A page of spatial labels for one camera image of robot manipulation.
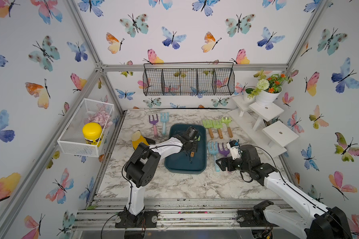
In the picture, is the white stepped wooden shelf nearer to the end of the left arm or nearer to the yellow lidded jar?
the end of the left arm

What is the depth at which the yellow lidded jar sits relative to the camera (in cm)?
65

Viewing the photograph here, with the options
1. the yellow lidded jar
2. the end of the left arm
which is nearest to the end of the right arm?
the end of the left arm

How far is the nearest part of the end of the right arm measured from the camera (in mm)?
584

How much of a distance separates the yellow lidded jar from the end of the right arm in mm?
581
